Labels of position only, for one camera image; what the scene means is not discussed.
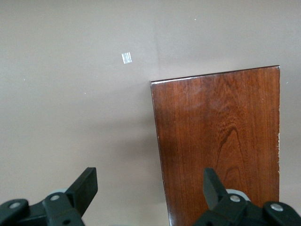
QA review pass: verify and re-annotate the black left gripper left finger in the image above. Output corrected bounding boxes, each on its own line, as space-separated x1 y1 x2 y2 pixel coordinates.
0 167 98 226

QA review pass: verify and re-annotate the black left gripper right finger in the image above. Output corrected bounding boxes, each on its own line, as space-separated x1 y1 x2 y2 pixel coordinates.
193 167 301 226

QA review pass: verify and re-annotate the dark red wooden cabinet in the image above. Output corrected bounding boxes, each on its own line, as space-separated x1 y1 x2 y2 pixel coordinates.
150 65 281 226

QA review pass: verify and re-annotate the small tape piece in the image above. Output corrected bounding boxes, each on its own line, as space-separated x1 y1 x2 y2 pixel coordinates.
121 52 133 64

